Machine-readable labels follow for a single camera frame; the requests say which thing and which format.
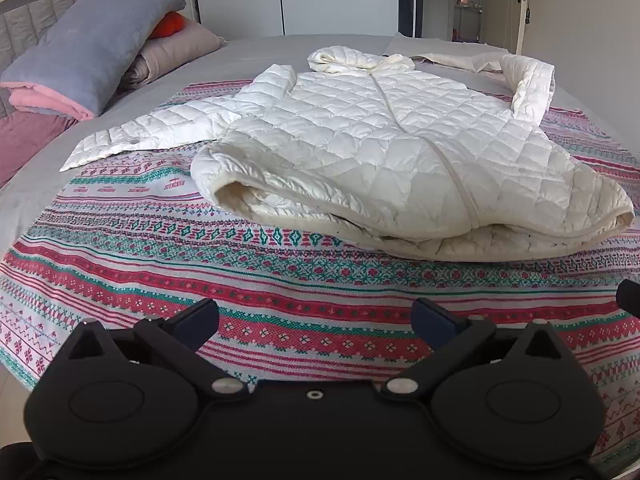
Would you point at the orange red plush toy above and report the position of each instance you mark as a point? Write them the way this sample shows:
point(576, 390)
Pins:
point(171, 23)

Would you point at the white quilted down jacket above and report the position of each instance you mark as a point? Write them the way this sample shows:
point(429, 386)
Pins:
point(371, 150)

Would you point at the red green patterned blanket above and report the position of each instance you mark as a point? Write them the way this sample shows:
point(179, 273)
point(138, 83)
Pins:
point(131, 236)

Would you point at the grey quilted headboard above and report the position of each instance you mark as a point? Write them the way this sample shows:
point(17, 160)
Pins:
point(23, 25)

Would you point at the beige cloth on bed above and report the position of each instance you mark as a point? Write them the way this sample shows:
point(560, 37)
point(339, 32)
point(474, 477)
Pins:
point(468, 56)

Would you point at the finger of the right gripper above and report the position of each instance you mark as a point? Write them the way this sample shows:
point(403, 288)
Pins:
point(628, 297)

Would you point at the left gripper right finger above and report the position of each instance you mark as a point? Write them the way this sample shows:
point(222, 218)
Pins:
point(453, 340)

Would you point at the pink bedding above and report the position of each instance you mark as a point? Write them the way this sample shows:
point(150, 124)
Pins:
point(24, 134)

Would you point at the cream room door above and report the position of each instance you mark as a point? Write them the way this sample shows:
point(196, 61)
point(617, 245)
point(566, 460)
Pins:
point(504, 24)

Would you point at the beige pink pillow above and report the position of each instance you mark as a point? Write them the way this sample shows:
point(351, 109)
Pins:
point(160, 56)

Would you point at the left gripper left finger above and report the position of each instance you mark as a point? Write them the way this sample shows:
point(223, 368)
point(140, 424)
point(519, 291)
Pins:
point(174, 343)

